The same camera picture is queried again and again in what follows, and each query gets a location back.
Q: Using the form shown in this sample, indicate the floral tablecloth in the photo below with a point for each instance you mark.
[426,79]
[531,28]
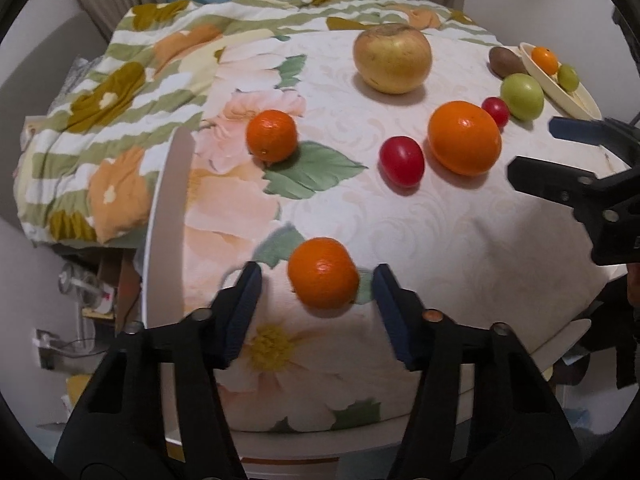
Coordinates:
[450,240]

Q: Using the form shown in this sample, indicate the mandarin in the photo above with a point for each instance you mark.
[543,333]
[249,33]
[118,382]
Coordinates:
[324,280]
[271,135]

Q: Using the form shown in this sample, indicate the large orange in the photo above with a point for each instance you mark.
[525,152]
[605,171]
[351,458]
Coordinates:
[465,137]

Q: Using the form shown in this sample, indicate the small orange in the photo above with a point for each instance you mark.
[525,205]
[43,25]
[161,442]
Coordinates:
[545,60]

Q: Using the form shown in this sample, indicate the brown kiwi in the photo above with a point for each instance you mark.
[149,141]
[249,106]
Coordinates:
[504,60]

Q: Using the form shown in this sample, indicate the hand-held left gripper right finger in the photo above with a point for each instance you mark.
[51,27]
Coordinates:
[392,305]

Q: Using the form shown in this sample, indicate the large green apple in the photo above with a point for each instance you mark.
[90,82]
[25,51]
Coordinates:
[522,96]

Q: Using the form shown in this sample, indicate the small red tomato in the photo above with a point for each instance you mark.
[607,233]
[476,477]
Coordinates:
[495,111]

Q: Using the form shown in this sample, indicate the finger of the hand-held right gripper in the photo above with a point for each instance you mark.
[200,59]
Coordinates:
[545,180]
[575,130]

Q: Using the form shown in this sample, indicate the large red tomato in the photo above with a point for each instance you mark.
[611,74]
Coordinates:
[401,160]

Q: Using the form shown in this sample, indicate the grey patterned pillow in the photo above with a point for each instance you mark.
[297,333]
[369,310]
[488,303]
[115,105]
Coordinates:
[75,74]

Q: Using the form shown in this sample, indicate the small green apple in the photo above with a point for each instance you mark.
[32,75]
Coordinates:
[568,76]

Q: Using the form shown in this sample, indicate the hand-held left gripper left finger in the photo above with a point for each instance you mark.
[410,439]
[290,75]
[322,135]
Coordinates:
[242,310]

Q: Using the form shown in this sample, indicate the large yellow apple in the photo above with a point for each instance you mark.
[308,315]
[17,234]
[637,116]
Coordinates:
[392,60]

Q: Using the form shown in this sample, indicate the striped floral quilt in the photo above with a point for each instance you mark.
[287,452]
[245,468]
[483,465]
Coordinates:
[125,110]

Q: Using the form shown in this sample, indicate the cream plate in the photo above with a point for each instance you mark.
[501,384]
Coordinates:
[560,95]

